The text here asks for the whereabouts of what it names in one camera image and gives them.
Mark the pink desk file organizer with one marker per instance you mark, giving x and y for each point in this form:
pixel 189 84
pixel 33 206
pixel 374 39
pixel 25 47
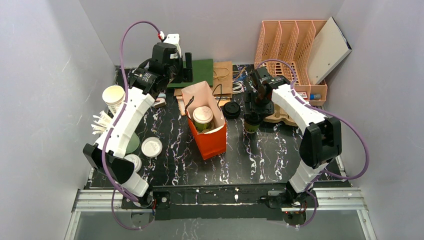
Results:
pixel 291 41

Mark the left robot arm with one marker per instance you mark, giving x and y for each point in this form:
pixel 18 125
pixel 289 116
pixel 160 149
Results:
pixel 146 82

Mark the white board panel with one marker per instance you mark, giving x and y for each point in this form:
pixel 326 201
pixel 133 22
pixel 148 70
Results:
pixel 328 49

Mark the tall stack paper cups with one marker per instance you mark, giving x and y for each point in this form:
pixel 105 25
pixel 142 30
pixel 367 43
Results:
pixel 113 96

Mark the black cup lids stack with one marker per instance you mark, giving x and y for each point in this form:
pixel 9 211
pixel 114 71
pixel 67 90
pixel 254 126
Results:
pixel 231 110

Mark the green paper bag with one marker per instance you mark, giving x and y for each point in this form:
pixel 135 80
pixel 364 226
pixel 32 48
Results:
pixel 203 70

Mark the white lids partial stack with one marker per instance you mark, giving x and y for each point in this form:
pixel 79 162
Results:
pixel 151 147

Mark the brown kraft paper bag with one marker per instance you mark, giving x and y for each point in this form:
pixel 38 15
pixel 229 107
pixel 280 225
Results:
pixel 222 74

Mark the single green paper cup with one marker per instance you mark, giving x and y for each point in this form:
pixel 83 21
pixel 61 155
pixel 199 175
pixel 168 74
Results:
pixel 251 128

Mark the orange paper bag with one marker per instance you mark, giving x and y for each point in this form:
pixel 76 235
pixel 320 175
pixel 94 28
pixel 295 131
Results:
pixel 200 94

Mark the stack of pulp cup carriers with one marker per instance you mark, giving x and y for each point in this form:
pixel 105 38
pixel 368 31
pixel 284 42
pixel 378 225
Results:
pixel 279 116

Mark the green cup of straws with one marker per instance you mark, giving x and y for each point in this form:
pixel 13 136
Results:
pixel 100 124

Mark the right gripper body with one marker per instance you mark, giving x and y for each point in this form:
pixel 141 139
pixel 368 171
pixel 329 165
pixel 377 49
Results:
pixel 257 109

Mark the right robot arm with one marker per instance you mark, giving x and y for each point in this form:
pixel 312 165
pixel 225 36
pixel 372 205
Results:
pixel 321 135

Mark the white cup lids stack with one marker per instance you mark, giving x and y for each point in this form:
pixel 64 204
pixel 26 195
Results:
pixel 136 160

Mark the metal base rail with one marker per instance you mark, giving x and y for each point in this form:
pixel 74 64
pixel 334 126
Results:
pixel 245 201

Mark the pulp cup carrier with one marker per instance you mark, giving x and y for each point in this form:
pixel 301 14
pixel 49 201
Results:
pixel 212 128

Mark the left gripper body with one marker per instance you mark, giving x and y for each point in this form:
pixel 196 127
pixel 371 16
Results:
pixel 182 69

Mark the single white cup lid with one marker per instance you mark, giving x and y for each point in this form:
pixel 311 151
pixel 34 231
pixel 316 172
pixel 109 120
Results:
pixel 202 115

